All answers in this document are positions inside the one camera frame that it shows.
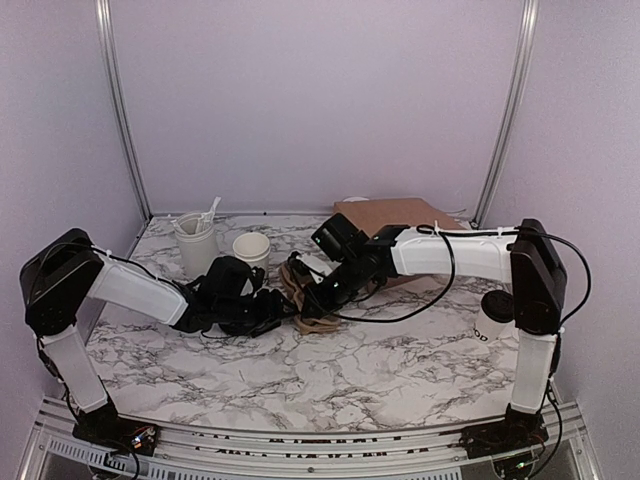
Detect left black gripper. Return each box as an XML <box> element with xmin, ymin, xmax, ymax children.
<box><xmin>216</xmin><ymin>288</ymin><xmax>299</xmax><ymax>338</ymax></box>

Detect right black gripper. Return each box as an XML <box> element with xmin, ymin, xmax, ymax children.
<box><xmin>302</xmin><ymin>255</ymin><xmax>367</xmax><ymax>319</ymax></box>

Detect brown cardboard box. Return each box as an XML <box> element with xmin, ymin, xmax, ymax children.
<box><xmin>333</xmin><ymin>198</ymin><xmax>470</xmax><ymax>237</ymax></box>

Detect single white paper cup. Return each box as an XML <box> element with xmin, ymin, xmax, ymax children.
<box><xmin>473</xmin><ymin>310</ymin><xmax>512</xmax><ymax>344</ymax></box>

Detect black cup lid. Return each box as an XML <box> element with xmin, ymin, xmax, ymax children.
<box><xmin>481</xmin><ymin>290</ymin><xmax>514</xmax><ymax>324</ymax></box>

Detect brown pulp cup carrier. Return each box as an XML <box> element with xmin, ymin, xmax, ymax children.
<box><xmin>294</xmin><ymin>314</ymin><xmax>341</xmax><ymax>335</ymax></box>

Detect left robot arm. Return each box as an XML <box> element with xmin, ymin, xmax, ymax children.
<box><xmin>19</xmin><ymin>228</ymin><xmax>296</xmax><ymax>445</ymax></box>

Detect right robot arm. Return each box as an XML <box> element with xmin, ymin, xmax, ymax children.
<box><xmin>301</xmin><ymin>213</ymin><xmax>567</xmax><ymax>448</ymax></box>

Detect remaining pulp carrier stack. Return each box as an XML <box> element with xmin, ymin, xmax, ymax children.
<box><xmin>278</xmin><ymin>262</ymin><xmax>305</xmax><ymax>310</ymax></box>

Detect white round object behind box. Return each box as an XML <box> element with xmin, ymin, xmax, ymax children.
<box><xmin>342</xmin><ymin>196</ymin><xmax>369</xmax><ymax>203</ymax></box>

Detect white ribbed utensil container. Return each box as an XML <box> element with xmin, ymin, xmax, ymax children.
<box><xmin>172</xmin><ymin>212</ymin><xmax>219</xmax><ymax>278</ymax></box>

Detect white plastic utensil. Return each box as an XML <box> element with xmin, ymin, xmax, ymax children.
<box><xmin>202</xmin><ymin>196</ymin><xmax>222</xmax><ymax>224</ymax></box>

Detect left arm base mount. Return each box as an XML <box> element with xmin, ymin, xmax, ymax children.
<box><xmin>72</xmin><ymin>399</ymin><xmax>160</xmax><ymax>456</ymax></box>

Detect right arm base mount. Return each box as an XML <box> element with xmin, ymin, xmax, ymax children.
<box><xmin>458</xmin><ymin>405</ymin><xmax>549</xmax><ymax>459</ymax></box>

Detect left aluminium frame post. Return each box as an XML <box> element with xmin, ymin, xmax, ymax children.
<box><xmin>95</xmin><ymin>0</ymin><xmax>151</xmax><ymax>221</ymax></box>

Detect aluminium frame post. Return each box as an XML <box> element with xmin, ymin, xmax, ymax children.
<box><xmin>473</xmin><ymin>0</ymin><xmax>540</xmax><ymax>226</ymax></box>
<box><xmin>95</xmin><ymin>0</ymin><xmax>151</xmax><ymax>221</ymax></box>

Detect right aluminium frame post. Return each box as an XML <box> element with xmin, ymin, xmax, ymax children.
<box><xmin>473</xmin><ymin>0</ymin><xmax>540</xmax><ymax>226</ymax></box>

